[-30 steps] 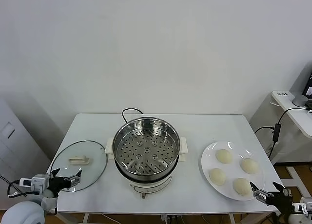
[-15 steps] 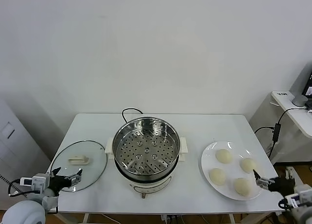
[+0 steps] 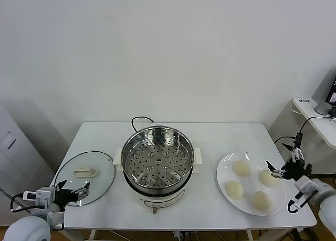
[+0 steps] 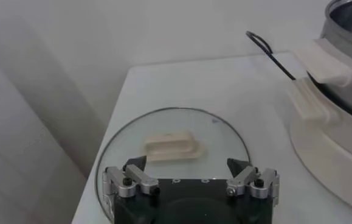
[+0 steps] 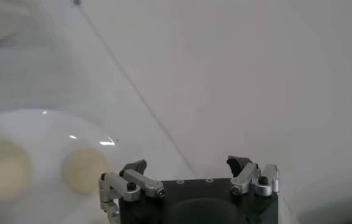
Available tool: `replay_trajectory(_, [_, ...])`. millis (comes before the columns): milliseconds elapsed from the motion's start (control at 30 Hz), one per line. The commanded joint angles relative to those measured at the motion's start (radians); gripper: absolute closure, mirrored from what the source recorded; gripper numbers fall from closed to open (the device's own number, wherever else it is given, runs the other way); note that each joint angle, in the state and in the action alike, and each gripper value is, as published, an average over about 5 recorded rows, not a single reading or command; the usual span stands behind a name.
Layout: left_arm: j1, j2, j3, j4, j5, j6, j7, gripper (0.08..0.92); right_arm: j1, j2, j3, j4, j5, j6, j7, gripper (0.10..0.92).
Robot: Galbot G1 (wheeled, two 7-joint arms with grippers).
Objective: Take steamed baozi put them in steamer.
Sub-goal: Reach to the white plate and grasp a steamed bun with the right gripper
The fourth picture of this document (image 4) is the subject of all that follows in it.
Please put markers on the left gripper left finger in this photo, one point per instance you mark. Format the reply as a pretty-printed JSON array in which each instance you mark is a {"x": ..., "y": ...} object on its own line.
[{"x": 133, "y": 182}]

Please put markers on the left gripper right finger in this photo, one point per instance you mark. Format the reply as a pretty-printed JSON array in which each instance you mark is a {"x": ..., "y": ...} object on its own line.
[{"x": 254, "y": 184}]

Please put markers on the round glass pot lid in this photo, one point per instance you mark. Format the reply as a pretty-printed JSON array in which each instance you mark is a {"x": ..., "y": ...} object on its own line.
[{"x": 178, "y": 121}]

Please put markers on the cream electric pot base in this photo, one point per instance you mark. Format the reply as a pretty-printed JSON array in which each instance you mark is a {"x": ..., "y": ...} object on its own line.
[{"x": 330, "y": 152}]

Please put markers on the white table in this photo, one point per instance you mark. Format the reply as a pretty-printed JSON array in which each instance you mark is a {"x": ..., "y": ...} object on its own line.
[{"x": 224, "y": 85}]

